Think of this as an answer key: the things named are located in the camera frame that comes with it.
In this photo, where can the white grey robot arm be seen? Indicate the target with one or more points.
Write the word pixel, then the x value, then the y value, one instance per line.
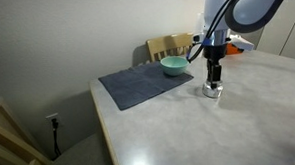
pixel 251 8

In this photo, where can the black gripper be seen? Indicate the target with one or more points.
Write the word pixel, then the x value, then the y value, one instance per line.
pixel 215 52

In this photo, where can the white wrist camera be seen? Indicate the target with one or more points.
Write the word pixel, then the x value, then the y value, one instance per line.
pixel 244 43

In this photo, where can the silver round container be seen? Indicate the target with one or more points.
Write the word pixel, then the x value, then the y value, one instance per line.
pixel 212 93

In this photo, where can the light wooden furniture frame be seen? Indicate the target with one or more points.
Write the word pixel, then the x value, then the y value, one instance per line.
pixel 6 138

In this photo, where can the dark blue cloth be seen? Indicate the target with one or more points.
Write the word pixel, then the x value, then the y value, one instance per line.
pixel 137 84

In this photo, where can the white wall outlet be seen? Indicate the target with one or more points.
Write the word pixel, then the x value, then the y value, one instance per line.
pixel 50 116

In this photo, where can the teal bowl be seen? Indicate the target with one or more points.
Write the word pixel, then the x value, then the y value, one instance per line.
pixel 174 66

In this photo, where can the white cabinet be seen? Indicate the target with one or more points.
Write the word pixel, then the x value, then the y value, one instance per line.
pixel 292 36

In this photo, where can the wooden chair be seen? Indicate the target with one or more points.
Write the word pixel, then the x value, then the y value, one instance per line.
pixel 169 43

